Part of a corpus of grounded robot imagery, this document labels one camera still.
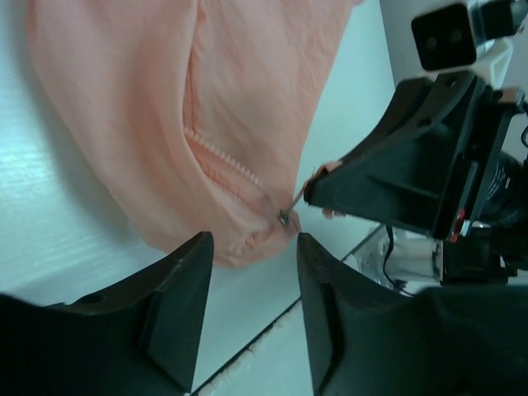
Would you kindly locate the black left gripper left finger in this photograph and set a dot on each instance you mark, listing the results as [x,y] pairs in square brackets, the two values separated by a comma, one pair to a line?
[139,336]

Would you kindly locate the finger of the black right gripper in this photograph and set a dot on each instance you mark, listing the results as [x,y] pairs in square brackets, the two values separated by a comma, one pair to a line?
[413,171]

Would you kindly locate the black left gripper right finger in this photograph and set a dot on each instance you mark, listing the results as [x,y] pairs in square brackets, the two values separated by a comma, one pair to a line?
[364,339]

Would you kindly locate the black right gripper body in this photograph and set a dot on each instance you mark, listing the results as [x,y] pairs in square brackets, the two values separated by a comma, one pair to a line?
[484,183]

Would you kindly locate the salmon pink hooded jacket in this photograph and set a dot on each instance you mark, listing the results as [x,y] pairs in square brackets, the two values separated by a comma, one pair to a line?
[193,114]

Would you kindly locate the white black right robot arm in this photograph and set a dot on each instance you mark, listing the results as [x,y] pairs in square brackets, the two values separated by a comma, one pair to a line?
[482,255]

